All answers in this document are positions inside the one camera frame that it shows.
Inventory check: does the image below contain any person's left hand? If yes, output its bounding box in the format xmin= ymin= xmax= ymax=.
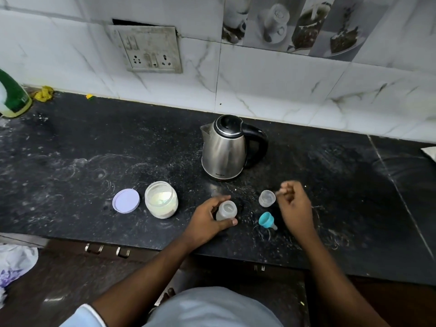
xmin=182 ymin=195 xmax=238 ymax=249

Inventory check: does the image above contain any person's right hand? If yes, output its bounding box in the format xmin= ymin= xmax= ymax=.
xmin=275 ymin=180 xmax=317 ymax=241

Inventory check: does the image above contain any clear plastic baby bottle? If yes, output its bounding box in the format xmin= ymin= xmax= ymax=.
xmin=216 ymin=200 xmax=238 ymax=222

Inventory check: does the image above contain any teal nipple ring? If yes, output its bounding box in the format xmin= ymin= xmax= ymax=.
xmin=258 ymin=211 xmax=278 ymax=231

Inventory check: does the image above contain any translucent dome bottle cap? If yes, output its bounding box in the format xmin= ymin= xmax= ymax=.
xmin=258 ymin=189 xmax=277 ymax=208

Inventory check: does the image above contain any clear milk powder jar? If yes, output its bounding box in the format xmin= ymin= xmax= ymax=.
xmin=144 ymin=181 xmax=179 ymax=220

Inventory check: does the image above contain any steel electric kettle black handle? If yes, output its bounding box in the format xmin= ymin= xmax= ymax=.
xmin=200 ymin=114 xmax=269 ymax=182

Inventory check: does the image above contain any lilac round jar lid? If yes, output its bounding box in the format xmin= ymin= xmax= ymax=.
xmin=112 ymin=188 xmax=141 ymax=214

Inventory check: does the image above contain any person's right forearm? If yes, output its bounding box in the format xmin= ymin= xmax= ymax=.
xmin=299 ymin=231 xmax=391 ymax=327

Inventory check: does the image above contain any person's left forearm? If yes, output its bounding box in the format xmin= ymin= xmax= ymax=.
xmin=92 ymin=234 xmax=198 ymax=327

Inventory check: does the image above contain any person's bare foot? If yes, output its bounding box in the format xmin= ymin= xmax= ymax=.
xmin=160 ymin=287 xmax=176 ymax=305

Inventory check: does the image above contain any white detergent bottle green label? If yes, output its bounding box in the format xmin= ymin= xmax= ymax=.
xmin=0 ymin=68 xmax=33 ymax=119

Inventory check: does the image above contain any light grey shirt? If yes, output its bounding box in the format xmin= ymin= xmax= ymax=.
xmin=143 ymin=286 xmax=283 ymax=327

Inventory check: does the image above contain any light blue left sleeve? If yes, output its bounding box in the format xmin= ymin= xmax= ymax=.
xmin=59 ymin=304 xmax=106 ymax=327

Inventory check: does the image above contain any crumpled yellow rag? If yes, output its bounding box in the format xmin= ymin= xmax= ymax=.
xmin=33 ymin=85 xmax=55 ymax=103

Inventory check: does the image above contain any grimy wall socket plate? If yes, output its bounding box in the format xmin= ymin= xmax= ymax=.
xmin=108 ymin=25 xmax=183 ymax=74

